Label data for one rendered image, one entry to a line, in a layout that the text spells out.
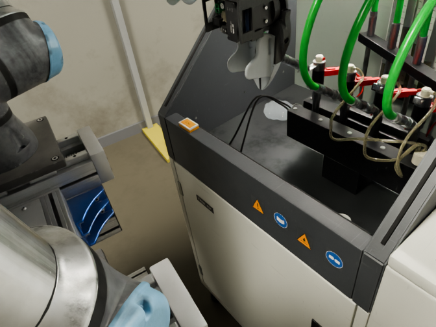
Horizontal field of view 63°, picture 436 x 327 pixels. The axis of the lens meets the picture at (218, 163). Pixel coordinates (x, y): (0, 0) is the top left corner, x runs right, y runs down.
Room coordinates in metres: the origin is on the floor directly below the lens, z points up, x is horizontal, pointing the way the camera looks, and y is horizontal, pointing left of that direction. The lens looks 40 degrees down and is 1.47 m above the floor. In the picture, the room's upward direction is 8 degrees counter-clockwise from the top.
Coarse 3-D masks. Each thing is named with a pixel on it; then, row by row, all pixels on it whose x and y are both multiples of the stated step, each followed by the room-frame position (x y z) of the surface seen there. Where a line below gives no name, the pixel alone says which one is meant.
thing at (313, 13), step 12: (312, 12) 0.60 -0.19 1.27; (396, 12) 0.77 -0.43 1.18; (312, 24) 0.60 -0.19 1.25; (396, 24) 0.76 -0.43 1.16; (396, 36) 0.76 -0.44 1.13; (300, 48) 0.59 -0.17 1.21; (300, 60) 0.59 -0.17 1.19; (300, 72) 0.60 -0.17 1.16; (312, 84) 0.60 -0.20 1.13; (336, 96) 0.65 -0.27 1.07
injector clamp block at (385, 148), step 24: (288, 120) 0.76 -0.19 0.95; (312, 120) 0.70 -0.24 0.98; (336, 120) 0.71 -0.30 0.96; (360, 120) 0.67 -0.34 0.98; (312, 144) 0.69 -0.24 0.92; (336, 144) 0.64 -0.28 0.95; (360, 144) 0.59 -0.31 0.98; (384, 144) 0.58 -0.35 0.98; (336, 168) 0.63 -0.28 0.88; (360, 168) 0.58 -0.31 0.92; (384, 168) 0.54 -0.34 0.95; (408, 168) 0.50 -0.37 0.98
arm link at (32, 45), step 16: (0, 0) 0.79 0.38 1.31; (0, 16) 0.75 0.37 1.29; (16, 16) 0.77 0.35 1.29; (0, 32) 0.73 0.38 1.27; (16, 32) 0.74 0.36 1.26; (32, 32) 0.76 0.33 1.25; (48, 32) 0.78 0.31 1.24; (0, 48) 0.71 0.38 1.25; (16, 48) 0.72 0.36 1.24; (32, 48) 0.74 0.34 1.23; (48, 48) 0.75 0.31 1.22; (16, 64) 0.70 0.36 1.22; (32, 64) 0.72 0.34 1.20; (48, 64) 0.74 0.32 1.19; (16, 80) 0.68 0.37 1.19; (32, 80) 0.71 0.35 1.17; (48, 80) 0.75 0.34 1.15; (16, 96) 0.70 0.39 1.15
